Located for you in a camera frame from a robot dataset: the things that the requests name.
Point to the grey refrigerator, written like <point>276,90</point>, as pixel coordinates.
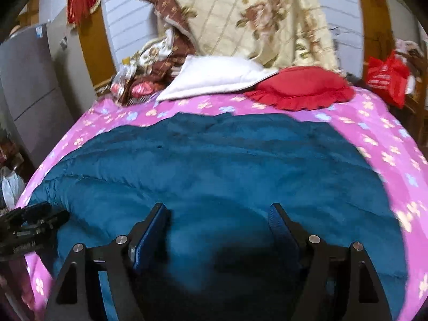
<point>30,100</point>

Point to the white plastic bag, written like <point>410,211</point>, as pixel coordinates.
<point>11,187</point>

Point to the cream floral quilt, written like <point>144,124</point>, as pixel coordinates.
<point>260,20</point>

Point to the red plastic bag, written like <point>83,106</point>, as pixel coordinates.
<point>386,77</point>

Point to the teal quilted jacket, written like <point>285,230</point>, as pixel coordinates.
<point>217,174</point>

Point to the pink floral bedsheet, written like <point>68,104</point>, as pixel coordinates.
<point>384,147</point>

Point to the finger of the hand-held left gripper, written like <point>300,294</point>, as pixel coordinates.
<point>43,214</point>

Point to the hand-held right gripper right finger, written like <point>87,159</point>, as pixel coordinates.
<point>284,237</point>

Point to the red ruffled pillow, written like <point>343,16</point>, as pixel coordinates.
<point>301,88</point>

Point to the white wooden-framed headboard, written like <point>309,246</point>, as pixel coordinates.
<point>133,23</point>

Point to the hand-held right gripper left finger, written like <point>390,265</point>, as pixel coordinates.
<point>147,240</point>

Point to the white pillow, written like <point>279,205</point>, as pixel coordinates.
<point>210,77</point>

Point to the brown floral cloth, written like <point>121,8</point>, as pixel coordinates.
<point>160,57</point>

